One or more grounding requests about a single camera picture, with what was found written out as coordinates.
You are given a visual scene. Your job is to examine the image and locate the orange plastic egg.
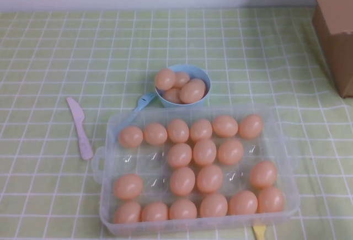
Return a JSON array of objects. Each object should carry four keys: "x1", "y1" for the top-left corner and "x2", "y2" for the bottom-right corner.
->
[
  {"x1": 238, "y1": 114, "x2": 264, "y2": 140},
  {"x1": 169, "y1": 198, "x2": 198, "y2": 221},
  {"x1": 166, "y1": 118, "x2": 190, "y2": 143},
  {"x1": 173, "y1": 71, "x2": 191, "y2": 89},
  {"x1": 143, "y1": 122, "x2": 168, "y2": 146},
  {"x1": 113, "y1": 173, "x2": 144, "y2": 200},
  {"x1": 179, "y1": 78, "x2": 207, "y2": 104},
  {"x1": 189, "y1": 118, "x2": 213, "y2": 143},
  {"x1": 196, "y1": 164, "x2": 223, "y2": 194},
  {"x1": 249, "y1": 160, "x2": 278, "y2": 190},
  {"x1": 141, "y1": 201, "x2": 169, "y2": 222},
  {"x1": 199, "y1": 193, "x2": 229, "y2": 218},
  {"x1": 118, "y1": 125, "x2": 144, "y2": 149},
  {"x1": 228, "y1": 190, "x2": 258, "y2": 216},
  {"x1": 154, "y1": 68, "x2": 177, "y2": 91},
  {"x1": 258, "y1": 186, "x2": 285, "y2": 214},
  {"x1": 169, "y1": 166, "x2": 196, "y2": 196},
  {"x1": 217, "y1": 138, "x2": 244, "y2": 166},
  {"x1": 192, "y1": 138, "x2": 217, "y2": 167},
  {"x1": 212, "y1": 115, "x2": 239, "y2": 138},
  {"x1": 113, "y1": 201, "x2": 142, "y2": 225},
  {"x1": 162, "y1": 87, "x2": 183, "y2": 104},
  {"x1": 167, "y1": 142, "x2": 193, "y2": 168}
]

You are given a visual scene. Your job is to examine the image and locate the clear plastic egg box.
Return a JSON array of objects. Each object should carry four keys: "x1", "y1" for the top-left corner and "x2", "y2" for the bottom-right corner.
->
[{"x1": 91, "y1": 104, "x2": 301, "y2": 238}]

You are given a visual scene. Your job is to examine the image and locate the brown cardboard box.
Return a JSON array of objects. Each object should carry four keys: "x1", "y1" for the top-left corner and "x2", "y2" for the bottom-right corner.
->
[{"x1": 306, "y1": 0, "x2": 353, "y2": 99}]

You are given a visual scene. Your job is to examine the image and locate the light blue round bowl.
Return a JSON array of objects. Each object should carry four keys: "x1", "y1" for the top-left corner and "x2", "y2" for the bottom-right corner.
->
[{"x1": 153, "y1": 63, "x2": 212, "y2": 109}]

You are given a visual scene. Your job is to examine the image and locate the light blue plastic fork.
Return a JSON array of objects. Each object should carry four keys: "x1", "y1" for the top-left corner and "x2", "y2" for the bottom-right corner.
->
[{"x1": 120, "y1": 91, "x2": 157, "y2": 127}]

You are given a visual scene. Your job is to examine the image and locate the pale pink plastic knife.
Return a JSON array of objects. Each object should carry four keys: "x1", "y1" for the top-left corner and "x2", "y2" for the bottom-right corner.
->
[{"x1": 66, "y1": 97, "x2": 94, "y2": 161}]

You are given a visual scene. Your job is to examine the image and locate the green checked tablecloth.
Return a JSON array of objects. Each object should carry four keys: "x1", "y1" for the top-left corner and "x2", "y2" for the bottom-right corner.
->
[{"x1": 0, "y1": 7, "x2": 353, "y2": 240}]

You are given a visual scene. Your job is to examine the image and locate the yellow plastic utensil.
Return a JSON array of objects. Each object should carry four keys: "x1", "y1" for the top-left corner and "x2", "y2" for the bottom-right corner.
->
[{"x1": 251, "y1": 225, "x2": 267, "y2": 240}]

